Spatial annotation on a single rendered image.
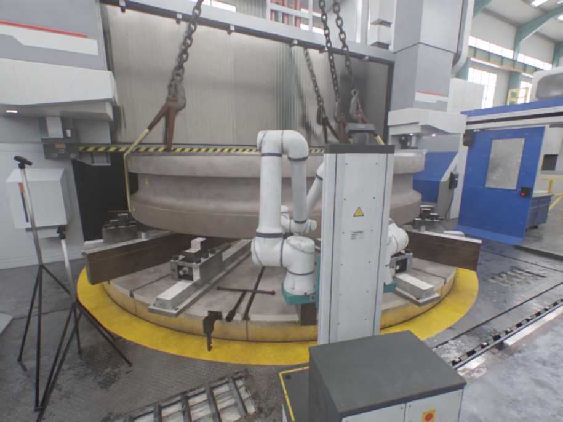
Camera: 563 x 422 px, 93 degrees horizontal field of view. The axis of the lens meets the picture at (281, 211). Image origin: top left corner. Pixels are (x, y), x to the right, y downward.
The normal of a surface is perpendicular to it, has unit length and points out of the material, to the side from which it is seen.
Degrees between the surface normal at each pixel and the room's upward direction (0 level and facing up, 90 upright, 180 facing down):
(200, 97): 90
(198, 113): 90
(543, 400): 0
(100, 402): 0
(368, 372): 0
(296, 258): 90
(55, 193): 90
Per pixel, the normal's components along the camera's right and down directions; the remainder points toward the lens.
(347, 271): 0.23, 0.20
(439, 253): -0.65, 0.15
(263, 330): -0.04, 0.20
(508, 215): -0.89, 0.09
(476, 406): 0.00, -0.98
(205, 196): -0.32, 0.19
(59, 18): 0.46, 0.18
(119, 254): 0.76, 0.13
